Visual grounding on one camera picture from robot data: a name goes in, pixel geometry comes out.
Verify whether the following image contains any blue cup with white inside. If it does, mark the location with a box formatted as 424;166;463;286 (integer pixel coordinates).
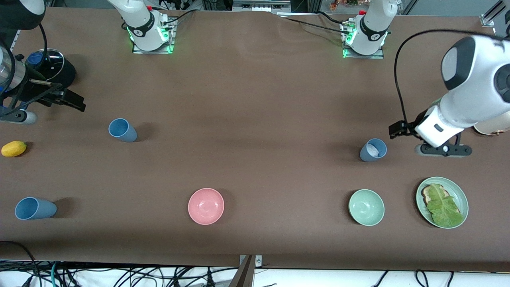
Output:
359;138;388;162

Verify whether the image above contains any glass lid with blue knob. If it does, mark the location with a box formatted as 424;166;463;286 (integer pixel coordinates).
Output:
26;48;65;82

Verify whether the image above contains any cream white round pot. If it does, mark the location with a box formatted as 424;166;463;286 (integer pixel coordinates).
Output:
473;112;510;136

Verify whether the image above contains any yellow lemon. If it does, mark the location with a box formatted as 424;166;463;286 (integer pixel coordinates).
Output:
1;140;27;157

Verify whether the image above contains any toasted bread slice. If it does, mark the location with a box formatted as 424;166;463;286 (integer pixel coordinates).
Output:
422;184;459;216

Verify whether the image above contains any pale green plate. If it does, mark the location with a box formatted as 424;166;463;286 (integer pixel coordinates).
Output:
416;177;469;229

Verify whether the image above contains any green lettuce leaf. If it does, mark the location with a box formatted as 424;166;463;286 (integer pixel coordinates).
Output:
426;183;465;228

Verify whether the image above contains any pale green bowl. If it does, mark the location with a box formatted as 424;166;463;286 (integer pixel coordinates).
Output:
348;189;385;227

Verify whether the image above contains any brown table cover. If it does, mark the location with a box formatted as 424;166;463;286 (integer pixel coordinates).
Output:
0;7;510;272

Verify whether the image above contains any pink bowl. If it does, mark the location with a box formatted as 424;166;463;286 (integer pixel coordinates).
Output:
188;188;225;226

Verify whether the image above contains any grey metal equipment box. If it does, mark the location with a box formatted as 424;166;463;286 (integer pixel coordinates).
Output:
232;0;292;12

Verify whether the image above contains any black pot with blue handle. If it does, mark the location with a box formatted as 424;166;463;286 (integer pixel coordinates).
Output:
24;48;77;91

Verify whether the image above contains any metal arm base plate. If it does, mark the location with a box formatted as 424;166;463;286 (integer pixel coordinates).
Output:
132;16;176;54
341;20;385;59

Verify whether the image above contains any brown wooden post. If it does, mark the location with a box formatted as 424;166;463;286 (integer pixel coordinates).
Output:
228;255;256;287

